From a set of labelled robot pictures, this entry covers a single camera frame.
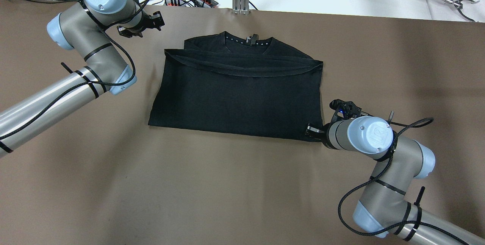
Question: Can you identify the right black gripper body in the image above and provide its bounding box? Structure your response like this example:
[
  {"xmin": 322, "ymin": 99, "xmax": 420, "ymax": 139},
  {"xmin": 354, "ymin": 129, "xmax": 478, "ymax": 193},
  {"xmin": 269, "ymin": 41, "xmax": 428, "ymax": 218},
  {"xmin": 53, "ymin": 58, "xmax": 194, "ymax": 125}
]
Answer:
[{"xmin": 320, "ymin": 122, "xmax": 336, "ymax": 149}]

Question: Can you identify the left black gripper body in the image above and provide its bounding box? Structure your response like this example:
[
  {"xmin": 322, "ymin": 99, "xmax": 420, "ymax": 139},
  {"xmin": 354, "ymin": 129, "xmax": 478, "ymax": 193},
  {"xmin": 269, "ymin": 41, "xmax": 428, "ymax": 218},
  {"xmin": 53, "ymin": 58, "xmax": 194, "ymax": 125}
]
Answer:
[{"xmin": 117, "ymin": 10, "xmax": 153, "ymax": 38}]

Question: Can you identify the black graphic t-shirt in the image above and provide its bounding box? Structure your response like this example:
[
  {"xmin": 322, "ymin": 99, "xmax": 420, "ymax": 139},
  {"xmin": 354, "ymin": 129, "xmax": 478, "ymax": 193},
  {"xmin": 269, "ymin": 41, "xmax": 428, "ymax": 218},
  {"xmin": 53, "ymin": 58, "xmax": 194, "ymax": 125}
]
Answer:
[{"xmin": 148, "ymin": 31, "xmax": 323, "ymax": 142}]

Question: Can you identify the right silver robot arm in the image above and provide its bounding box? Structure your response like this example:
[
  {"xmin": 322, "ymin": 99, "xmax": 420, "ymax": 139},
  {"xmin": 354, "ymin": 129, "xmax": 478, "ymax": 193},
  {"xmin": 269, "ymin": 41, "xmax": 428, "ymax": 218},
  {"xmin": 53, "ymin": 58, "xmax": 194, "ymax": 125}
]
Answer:
[{"xmin": 306, "ymin": 116, "xmax": 484, "ymax": 245}]

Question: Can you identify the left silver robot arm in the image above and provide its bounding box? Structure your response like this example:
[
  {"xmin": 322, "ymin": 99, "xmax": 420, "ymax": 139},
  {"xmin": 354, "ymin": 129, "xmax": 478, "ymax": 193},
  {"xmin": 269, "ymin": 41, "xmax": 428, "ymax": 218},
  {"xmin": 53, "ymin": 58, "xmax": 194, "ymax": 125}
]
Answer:
[{"xmin": 1, "ymin": 0, "xmax": 165, "ymax": 157}]

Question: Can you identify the red power strip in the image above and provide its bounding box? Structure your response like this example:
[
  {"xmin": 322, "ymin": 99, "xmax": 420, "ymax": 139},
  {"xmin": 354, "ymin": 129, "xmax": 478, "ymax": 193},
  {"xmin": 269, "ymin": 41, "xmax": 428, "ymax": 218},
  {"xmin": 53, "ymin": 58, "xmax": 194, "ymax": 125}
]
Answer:
[{"xmin": 162, "ymin": 0, "xmax": 219, "ymax": 8}]

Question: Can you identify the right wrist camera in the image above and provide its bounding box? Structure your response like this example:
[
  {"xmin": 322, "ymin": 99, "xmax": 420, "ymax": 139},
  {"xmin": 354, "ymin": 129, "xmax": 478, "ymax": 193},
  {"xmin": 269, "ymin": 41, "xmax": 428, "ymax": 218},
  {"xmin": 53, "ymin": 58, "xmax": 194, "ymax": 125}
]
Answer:
[{"xmin": 329, "ymin": 99, "xmax": 362, "ymax": 120}]

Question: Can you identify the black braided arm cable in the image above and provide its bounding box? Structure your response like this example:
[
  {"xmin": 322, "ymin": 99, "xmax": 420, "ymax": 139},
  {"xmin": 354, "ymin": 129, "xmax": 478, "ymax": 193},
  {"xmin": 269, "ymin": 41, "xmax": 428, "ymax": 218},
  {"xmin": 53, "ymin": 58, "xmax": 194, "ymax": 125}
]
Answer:
[{"xmin": 338, "ymin": 117, "xmax": 470, "ymax": 245}]

